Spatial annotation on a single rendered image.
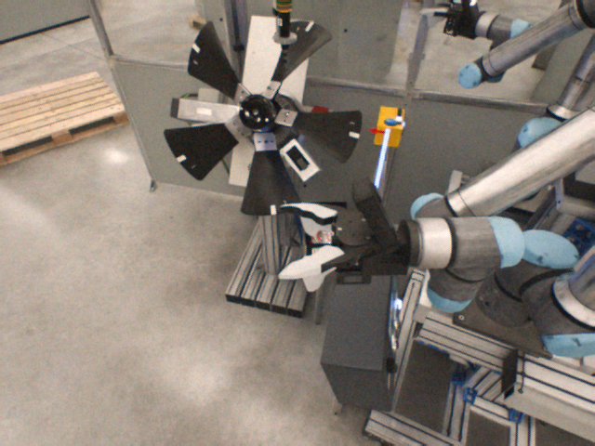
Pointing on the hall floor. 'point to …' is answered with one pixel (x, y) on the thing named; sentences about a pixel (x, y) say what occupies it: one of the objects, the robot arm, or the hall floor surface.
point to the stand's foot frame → (279, 291)
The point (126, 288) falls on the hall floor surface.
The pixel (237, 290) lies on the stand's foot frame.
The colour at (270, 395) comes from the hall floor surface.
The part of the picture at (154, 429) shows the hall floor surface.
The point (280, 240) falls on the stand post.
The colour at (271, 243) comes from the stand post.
